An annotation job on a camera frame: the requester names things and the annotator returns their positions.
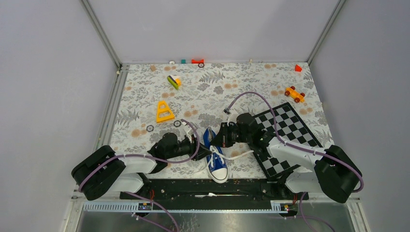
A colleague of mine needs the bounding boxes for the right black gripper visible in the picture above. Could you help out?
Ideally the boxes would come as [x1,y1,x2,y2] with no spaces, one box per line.
[210,122,252,148]

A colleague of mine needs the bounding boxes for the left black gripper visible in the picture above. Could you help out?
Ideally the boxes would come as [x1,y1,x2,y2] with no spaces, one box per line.
[166,133,212,160]

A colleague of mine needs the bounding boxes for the white shoelace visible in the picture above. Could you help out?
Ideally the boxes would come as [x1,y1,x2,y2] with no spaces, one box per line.
[206,145,253,178]

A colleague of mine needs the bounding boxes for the blue canvas sneaker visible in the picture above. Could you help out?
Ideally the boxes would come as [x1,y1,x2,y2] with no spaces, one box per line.
[203,127,228,184]

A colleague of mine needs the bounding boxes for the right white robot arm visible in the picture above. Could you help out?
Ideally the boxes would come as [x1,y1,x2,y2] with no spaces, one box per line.
[210,113,364,203]

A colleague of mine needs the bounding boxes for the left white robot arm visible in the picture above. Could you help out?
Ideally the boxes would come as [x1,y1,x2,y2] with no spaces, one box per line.
[71,133,211,201]

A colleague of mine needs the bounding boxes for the yellow plastic triangle toy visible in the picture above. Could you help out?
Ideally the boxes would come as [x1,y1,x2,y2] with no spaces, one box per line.
[156,101,175,123]

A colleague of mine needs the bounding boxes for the black white chessboard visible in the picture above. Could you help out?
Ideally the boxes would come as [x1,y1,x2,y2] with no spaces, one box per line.
[250,102,322,181]

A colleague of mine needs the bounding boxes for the floral patterned mat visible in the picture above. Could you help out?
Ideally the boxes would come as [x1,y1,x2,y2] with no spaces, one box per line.
[102,62,345,180]

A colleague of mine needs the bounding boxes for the stacked toy bricks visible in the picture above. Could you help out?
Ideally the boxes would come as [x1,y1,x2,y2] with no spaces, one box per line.
[167,75,182,90]

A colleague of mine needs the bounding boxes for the orange toy car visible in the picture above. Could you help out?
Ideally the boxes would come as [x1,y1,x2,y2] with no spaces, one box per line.
[284,86,306,103]

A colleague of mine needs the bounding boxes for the red triangular block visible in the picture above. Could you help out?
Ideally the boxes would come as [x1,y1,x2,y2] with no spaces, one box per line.
[294,64,303,72]

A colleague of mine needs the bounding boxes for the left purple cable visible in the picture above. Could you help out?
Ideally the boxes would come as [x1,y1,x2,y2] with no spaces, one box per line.
[78,119,201,232]

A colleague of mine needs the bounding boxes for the purple cable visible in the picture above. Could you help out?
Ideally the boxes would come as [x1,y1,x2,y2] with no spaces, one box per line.
[223,91,365,232]
[78,119,201,232]

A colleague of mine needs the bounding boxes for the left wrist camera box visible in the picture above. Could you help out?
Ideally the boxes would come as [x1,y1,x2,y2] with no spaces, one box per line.
[183,124,197,144]

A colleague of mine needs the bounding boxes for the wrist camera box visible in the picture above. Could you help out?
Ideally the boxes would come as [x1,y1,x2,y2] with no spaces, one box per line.
[224,108,239,126]
[183,124,197,144]

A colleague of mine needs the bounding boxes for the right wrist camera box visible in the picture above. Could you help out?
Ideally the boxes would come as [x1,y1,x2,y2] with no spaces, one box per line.
[224,108,239,126]

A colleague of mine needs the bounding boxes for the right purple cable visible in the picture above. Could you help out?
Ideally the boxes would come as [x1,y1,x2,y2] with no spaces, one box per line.
[223,91,365,232]

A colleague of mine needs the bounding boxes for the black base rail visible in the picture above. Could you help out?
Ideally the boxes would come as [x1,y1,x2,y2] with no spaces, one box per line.
[137,179,302,210]

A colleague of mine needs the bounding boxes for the red block at wall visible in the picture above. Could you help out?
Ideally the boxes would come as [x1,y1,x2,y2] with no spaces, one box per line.
[191,59,204,64]

